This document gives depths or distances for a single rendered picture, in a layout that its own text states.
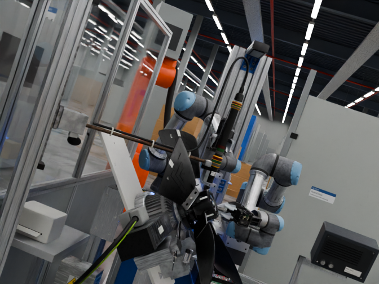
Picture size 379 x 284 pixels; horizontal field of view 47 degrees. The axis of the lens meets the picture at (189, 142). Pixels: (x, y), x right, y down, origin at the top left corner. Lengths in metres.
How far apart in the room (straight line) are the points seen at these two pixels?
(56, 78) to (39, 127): 0.17
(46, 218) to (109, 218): 0.24
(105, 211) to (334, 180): 2.31
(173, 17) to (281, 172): 3.87
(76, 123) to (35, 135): 0.14
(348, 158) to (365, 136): 0.22
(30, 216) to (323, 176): 2.47
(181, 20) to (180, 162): 4.38
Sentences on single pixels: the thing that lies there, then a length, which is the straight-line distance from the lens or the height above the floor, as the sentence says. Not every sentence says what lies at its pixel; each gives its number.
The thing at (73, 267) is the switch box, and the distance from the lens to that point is 1.77.
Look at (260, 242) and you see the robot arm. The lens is 2.12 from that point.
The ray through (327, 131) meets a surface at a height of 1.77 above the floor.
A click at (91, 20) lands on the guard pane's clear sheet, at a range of 2.03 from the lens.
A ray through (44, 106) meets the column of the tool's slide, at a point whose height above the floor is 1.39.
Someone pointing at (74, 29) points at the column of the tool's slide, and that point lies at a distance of 1.56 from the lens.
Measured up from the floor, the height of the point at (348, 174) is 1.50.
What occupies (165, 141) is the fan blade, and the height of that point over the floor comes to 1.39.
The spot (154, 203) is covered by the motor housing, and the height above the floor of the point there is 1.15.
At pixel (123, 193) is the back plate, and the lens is 1.66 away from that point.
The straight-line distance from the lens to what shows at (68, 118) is 1.58.
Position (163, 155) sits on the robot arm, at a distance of 2.48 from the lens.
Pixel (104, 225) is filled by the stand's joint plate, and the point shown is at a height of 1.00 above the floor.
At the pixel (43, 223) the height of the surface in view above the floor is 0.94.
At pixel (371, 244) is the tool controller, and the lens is 2.27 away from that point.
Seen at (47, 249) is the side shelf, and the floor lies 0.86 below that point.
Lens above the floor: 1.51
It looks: 3 degrees down
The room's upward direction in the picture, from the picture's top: 19 degrees clockwise
